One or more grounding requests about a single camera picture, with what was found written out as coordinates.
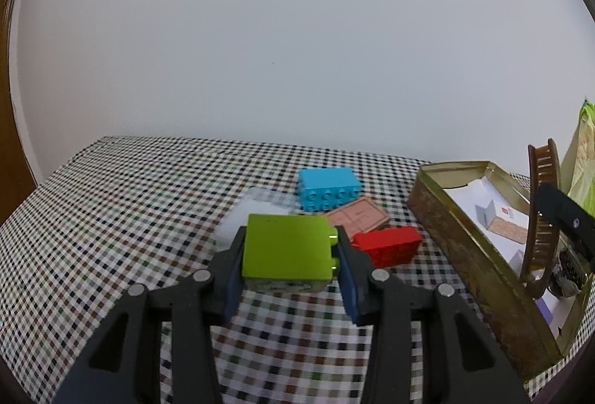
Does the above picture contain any red toy brick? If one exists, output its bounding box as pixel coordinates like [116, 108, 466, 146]
[352, 227, 424, 269]

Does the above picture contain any copper metal case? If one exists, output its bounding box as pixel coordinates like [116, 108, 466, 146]
[326, 196, 390, 239]

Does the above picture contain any green toy brick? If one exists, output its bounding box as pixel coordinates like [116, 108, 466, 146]
[242, 215, 339, 293]

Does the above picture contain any clear plastic box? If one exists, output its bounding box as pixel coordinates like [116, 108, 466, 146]
[213, 187, 299, 252]

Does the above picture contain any blue toy brick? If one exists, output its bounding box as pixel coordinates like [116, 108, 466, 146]
[297, 167, 362, 212]

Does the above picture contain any green patterned hanging cloth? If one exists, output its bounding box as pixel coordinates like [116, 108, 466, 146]
[561, 100, 595, 216]

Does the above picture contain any white paper liner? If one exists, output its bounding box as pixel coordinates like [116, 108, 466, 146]
[446, 176, 579, 337]

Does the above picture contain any gold metal tin tray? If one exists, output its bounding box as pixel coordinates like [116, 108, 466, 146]
[408, 161, 594, 382]

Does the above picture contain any checkered tablecloth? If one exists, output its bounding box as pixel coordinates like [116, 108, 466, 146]
[0, 134, 595, 404]

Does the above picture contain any brown wooden door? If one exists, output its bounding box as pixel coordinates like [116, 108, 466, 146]
[0, 0, 36, 224]

